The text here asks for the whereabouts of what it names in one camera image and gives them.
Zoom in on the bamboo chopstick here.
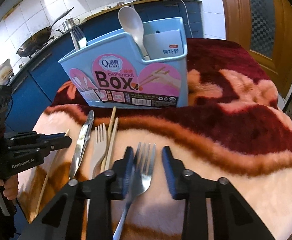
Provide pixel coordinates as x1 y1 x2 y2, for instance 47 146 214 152
34 128 71 215
100 106 117 172

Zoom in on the steel fork plain handle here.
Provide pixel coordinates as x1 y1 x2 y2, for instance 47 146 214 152
113 142 156 239

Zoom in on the beige plastic fork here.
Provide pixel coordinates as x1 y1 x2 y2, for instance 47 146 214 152
89 123 107 180

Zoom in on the steel table knife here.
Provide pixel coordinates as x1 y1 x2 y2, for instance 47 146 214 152
69 110 94 180

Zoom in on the white chopstick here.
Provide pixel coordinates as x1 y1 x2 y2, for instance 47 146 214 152
105 118 119 170

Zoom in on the steel fork ornate handle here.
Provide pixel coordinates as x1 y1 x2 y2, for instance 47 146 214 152
70 25 87 51

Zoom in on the grey spoon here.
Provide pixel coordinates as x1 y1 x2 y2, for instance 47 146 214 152
118 6 150 60

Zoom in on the person's left hand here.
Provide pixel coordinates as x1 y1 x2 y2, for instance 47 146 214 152
0 174 19 200

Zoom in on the white pot on stove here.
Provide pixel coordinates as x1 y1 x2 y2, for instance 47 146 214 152
0 59 14 85

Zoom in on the red pink floral blanket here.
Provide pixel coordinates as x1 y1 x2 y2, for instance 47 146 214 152
17 37 292 240

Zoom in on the black wok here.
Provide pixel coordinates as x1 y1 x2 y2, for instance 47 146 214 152
16 8 74 57

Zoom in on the light blue chopsticks box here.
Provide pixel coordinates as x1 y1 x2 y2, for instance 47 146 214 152
59 17 188 109

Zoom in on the small steel kettle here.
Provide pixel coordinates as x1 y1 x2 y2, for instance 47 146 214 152
57 18 80 34

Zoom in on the white paper insert card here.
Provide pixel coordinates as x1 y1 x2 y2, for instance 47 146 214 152
144 29 183 60

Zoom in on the wooden door with glass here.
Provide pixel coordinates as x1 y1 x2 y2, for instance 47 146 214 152
222 0 292 97

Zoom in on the white power cable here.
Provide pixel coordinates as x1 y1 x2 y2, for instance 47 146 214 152
169 0 194 39

